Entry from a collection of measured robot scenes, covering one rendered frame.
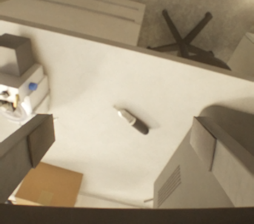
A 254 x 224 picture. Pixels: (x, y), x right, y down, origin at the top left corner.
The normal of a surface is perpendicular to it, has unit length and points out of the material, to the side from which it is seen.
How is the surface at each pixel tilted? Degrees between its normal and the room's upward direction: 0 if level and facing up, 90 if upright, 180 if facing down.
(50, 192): 90
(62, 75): 0
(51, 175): 90
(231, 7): 0
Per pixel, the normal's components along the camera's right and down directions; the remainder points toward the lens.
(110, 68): -0.14, 0.62
